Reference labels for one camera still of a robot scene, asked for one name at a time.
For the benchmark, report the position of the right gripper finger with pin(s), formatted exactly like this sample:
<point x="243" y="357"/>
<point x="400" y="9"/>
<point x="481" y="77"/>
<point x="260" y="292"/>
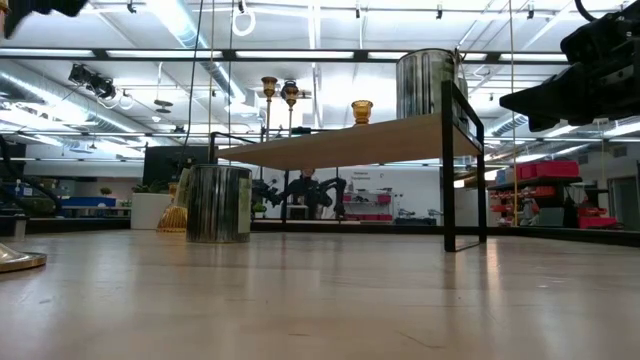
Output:
<point x="550" y="100"/>

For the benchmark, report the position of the silver scented candle tin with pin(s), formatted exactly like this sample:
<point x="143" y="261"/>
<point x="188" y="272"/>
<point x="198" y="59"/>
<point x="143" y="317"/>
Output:
<point x="215" y="205"/>
<point x="422" y="85"/>
<point x="463" y="107"/>

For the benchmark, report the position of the short gold candle holder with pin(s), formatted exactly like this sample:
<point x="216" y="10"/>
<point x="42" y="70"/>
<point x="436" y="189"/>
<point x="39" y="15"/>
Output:
<point x="362" y="110"/>

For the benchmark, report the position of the tall gold candlestick holder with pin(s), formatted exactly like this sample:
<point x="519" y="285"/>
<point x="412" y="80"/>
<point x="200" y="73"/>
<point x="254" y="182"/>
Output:
<point x="269" y="86"/>
<point x="290" y="92"/>

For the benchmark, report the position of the amber glass candle holder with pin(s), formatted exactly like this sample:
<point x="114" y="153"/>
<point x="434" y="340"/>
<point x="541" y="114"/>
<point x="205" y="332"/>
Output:
<point x="172" y="220"/>

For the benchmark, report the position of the red plastic storage bin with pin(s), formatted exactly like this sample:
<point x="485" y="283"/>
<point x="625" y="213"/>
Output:
<point x="550" y="169"/>
<point x="597" y="222"/>

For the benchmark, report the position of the black storage rack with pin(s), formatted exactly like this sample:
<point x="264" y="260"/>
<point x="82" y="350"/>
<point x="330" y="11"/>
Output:
<point x="530" y="181"/>

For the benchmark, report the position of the wooden shelf riser black legs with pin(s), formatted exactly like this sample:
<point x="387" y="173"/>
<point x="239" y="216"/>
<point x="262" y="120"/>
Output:
<point x="350" y="145"/>

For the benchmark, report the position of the person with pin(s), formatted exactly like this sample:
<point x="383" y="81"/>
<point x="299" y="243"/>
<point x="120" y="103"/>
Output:
<point x="307" y="192"/>

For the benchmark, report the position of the black monitor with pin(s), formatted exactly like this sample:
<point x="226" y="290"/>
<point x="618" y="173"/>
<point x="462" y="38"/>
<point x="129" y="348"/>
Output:
<point x="165" y="165"/>

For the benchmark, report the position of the white pot with green plant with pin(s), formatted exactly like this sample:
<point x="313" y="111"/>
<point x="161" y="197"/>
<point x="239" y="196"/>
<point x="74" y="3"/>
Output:
<point x="147" y="212"/>

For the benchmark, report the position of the blue storage bin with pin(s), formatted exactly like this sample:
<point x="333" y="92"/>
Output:
<point x="87" y="201"/>

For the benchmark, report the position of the black aluminium rig frame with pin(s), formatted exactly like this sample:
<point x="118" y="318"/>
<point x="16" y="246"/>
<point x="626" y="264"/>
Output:
<point x="400" y="228"/>

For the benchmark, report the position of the silver ventilation duct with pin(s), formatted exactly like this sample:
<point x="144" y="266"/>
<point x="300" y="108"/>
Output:
<point x="187" y="35"/>

